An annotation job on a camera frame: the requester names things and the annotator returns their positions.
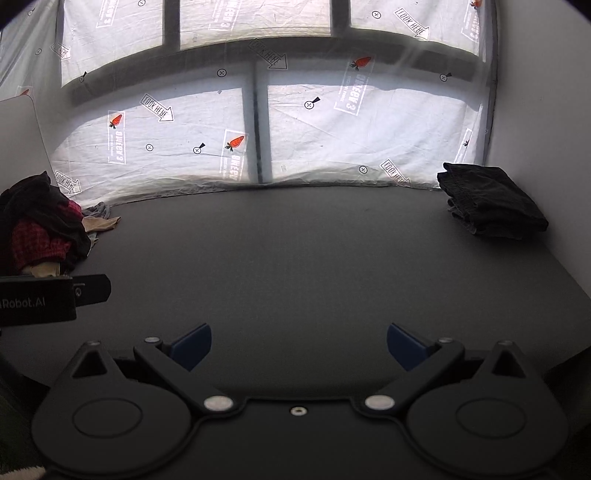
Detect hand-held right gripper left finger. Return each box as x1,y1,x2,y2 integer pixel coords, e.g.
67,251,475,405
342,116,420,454
59,323,248,418

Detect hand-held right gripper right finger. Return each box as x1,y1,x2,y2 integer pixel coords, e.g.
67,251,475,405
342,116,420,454
350,323,533,418

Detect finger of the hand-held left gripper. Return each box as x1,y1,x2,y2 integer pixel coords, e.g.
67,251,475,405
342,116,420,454
71,274,112,307

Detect black pants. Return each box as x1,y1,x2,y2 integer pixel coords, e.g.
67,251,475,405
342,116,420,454
436,162,550,239

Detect red checked garment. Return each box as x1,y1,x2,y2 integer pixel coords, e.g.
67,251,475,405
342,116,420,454
11,200,83,271

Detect black garment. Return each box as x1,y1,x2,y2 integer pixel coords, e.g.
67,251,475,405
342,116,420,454
0,171,92,274

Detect white board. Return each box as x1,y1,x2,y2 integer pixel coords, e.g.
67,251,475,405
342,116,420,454
0,96,55,191

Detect white printed window sheet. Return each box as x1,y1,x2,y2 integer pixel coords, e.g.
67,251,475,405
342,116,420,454
0,0,500,207

